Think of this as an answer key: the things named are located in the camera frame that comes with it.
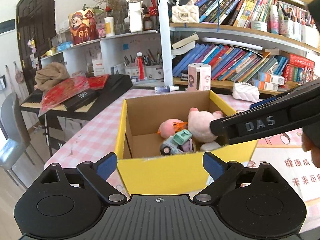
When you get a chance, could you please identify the pink plush pig toy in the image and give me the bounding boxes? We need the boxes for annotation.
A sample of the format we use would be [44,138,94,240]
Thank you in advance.
[187,107,223,143]

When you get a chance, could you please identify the grey purple toy truck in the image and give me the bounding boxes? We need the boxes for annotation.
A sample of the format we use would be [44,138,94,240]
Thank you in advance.
[160,136,196,156]

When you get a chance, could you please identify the pink plush duck toy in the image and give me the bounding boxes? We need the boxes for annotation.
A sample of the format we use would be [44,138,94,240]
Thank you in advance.
[157,119,188,139]

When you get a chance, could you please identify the teal crocodile stapler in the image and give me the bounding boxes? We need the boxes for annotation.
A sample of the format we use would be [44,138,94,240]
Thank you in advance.
[173,129,193,146]

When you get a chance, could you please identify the person's right hand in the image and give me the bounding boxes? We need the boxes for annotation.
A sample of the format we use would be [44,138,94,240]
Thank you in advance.
[302,129,320,168]

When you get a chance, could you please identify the lower orange blue box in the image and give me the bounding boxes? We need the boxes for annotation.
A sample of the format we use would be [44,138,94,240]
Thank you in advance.
[251,79,279,92]

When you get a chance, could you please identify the orange blue box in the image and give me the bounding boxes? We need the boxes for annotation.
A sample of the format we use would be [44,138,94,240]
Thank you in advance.
[258,72,285,86]
[251,79,279,92]

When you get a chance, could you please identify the red dictionary lying flat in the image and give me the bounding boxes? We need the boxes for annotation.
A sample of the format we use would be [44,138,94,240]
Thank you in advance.
[288,54,315,70]

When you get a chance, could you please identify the upper orange blue box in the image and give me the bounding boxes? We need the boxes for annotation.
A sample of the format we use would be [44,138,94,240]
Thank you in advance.
[258,72,285,86]

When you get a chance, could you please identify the white quilted purse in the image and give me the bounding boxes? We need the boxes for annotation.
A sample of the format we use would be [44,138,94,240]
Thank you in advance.
[232,82,260,102]

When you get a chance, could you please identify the pink cartoon table mat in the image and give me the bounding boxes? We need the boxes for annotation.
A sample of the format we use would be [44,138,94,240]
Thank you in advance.
[49,89,319,232]

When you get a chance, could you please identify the grey chair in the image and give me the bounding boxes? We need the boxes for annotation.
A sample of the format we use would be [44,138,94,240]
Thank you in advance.
[1,93,32,189]

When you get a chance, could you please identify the row of leaning books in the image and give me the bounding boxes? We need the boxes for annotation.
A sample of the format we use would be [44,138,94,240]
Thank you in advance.
[171,41,289,82]

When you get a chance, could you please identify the yellow cardboard box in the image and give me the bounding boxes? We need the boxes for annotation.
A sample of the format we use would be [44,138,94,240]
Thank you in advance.
[114,89,259,196]

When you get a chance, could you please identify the black keyboard piano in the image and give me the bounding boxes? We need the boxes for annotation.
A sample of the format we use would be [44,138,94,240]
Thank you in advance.
[20,74,132,121]

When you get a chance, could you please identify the pink cylindrical humidifier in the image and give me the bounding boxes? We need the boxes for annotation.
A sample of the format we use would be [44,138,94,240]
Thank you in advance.
[187,63,212,92]

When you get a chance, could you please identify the red plastic bag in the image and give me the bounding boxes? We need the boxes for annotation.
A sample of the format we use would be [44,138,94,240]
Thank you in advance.
[38,73,110,116]

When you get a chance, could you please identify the beige folded cloth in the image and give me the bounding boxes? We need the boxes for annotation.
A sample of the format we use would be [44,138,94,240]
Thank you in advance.
[34,62,69,91]

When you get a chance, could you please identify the small spray bottle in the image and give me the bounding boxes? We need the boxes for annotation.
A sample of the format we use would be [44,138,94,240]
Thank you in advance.
[154,86,180,94]

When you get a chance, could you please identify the white pen holder cups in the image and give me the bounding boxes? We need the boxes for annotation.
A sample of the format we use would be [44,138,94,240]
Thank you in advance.
[125,64,164,80]

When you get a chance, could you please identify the cream quilted handbag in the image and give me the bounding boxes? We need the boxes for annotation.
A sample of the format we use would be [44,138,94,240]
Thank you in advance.
[171,0,200,23]

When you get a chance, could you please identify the fortune god figure decoration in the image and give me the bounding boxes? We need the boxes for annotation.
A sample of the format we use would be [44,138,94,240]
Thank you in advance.
[68,8,99,46]

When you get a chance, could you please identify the white jar yellow label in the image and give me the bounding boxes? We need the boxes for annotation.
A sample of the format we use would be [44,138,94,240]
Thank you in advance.
[104,16,115,37]

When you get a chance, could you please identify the white bookshelf frame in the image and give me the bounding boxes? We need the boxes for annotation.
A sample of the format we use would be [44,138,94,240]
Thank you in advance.
[158,0,319,85]

